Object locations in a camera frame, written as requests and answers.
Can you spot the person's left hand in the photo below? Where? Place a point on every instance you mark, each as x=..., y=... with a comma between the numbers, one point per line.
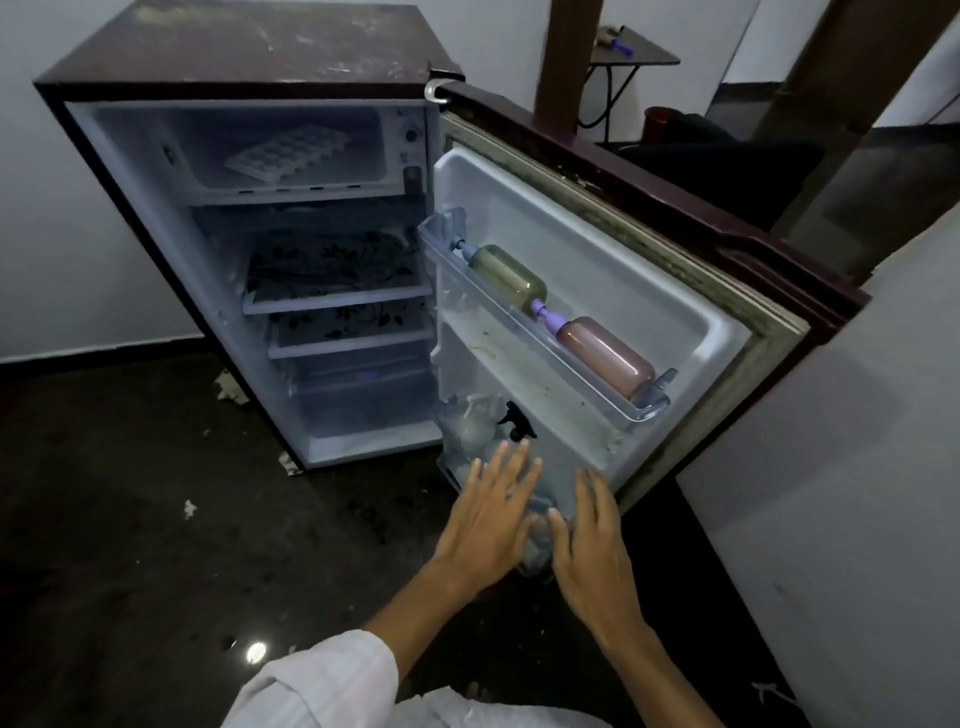
x=487, y=517

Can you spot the person's right hand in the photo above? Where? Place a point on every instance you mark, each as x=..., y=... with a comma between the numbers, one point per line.
x=596, y=562

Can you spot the white ice tray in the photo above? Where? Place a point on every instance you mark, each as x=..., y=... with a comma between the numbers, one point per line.
x=289, y=154

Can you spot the maroon mini fridge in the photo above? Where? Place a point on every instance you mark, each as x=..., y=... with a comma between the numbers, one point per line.
x=225, y=37

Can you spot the spray bottle with black trigger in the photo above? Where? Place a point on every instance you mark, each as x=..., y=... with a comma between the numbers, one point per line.
x=516, y=421

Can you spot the pink liquid bottle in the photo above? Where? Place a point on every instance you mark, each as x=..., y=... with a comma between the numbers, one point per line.
x=607, y=356

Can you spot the white shirt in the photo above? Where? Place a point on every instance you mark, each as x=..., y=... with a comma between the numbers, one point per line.
x=322, y=690

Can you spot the green liquid bottle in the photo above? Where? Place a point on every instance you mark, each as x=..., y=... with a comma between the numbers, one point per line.
x=510, y=277

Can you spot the floral shelf mat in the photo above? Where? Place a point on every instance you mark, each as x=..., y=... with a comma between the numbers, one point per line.
x=330, y=262
x=345, y=319

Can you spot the black cushioned seat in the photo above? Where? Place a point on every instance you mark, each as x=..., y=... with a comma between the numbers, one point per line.
x=735, y=172

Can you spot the dark red cup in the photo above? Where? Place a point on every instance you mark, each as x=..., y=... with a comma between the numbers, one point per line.
x=657, y=126

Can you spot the small purple tool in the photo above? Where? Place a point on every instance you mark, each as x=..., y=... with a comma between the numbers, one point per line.
x=621, y=47

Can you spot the dark folding table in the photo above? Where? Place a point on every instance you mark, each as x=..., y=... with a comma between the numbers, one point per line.
x=645, y=49

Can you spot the brown wooden post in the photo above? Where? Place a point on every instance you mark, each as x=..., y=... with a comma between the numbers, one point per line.
x=566, y=60

